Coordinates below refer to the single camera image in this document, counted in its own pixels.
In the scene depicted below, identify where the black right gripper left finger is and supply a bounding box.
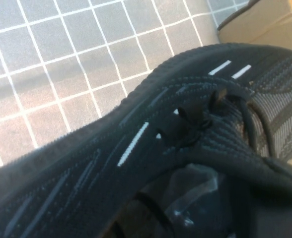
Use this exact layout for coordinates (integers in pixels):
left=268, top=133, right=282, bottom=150
left=108, top=194, right=172, bottom=238

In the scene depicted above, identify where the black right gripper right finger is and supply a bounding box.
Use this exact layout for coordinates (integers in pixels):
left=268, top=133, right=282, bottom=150
left=225, top=158, right=292, bottom=238

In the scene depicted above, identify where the black knit sneaker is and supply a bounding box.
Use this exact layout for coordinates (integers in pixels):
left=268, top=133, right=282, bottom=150
left=0, top=42, right=292, bottom=238

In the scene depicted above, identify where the brown cardboard shoe box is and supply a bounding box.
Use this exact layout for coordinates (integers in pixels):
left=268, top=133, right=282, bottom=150
left=217, top=0, right=292, bottom=54

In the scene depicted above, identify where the grey checked tablecloth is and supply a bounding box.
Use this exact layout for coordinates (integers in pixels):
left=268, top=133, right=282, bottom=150
left=0, top=0, right=291, bottom=174

